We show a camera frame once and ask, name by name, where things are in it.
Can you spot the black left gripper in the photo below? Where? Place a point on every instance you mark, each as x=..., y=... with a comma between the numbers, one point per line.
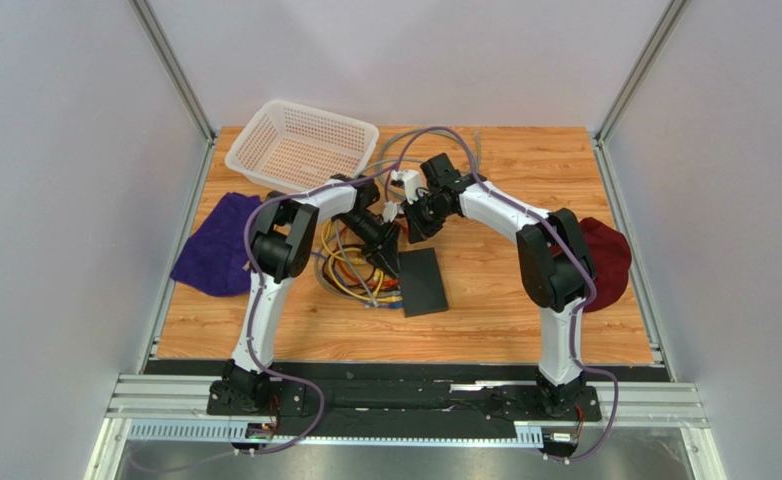
x=383, y=242

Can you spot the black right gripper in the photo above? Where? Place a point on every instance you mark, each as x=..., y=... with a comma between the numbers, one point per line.
x=421, y=219

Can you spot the black network switch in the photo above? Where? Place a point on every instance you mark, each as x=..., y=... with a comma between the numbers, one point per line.
x=421, y=284

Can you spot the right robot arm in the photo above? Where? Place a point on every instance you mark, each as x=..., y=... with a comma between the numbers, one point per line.
x=555, y=263

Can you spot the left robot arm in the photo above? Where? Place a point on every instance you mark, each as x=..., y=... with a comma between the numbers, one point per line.
x=278, y=238

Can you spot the white perforated plastic basket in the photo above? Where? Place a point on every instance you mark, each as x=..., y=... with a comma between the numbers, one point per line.
x=292, y=147

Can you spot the purple cloth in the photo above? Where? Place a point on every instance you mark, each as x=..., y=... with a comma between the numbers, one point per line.
x=212, y=259

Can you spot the dark red cloth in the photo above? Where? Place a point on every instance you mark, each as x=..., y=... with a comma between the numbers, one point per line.
x=612, y=257

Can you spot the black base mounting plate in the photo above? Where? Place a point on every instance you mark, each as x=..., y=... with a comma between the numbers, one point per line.
x=524, y=401

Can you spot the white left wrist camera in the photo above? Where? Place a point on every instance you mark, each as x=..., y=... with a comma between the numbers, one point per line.
x=391, y=211

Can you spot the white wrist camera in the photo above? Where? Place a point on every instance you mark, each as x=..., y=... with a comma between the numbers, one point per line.
x=410, y=181
x=391, y=211

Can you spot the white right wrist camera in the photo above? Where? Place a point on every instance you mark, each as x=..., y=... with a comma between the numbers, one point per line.
x=410, y=181

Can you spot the aluminium frame rail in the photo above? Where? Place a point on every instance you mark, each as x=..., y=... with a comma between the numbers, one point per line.
x=395, y=412

